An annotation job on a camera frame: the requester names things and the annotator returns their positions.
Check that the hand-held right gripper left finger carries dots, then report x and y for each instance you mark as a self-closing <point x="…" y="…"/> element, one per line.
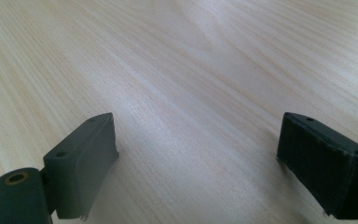
<point x="77" y="168"/>

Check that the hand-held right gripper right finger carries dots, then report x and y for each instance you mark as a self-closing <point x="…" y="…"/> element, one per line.
<point x="320" y="165"/>

